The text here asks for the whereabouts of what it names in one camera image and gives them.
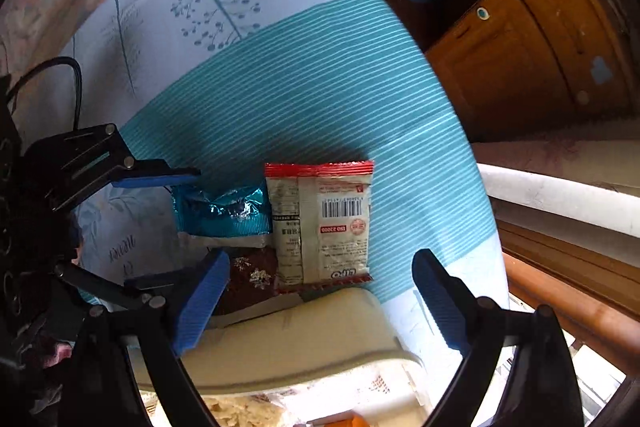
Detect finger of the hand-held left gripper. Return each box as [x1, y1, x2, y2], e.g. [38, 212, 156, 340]
[22, 124, 202, 214]
[54, 259, 202, 312]

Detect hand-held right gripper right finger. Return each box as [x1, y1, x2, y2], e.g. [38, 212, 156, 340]
[411, 249, 586, 427]

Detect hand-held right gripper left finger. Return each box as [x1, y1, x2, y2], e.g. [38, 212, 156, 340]
[75, 251, 232, 427]

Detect shiny foil snack packet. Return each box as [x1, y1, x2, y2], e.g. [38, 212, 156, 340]
[171, 182, 273, 250]

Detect white plastic bin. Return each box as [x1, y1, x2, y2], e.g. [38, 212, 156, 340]
[127, 287, 426, 427]

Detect white red-edged snack packet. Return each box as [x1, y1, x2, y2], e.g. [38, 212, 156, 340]
[264, 160, 375, 295]

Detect brown floral snack packet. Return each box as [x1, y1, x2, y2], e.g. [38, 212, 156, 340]
[215, 247, 301, 315]

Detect white pipe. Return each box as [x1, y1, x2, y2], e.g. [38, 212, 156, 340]
[480, 164, 640, 228]

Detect blue patterned tablecloth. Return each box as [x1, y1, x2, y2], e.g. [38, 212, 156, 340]
[50, 0, 511, 408]

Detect wooden desk with drawers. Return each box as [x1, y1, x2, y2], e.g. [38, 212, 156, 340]
[312, 0, 640, 142]

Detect black cable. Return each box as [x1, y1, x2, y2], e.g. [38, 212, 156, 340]
[10, 57, 83, 130]

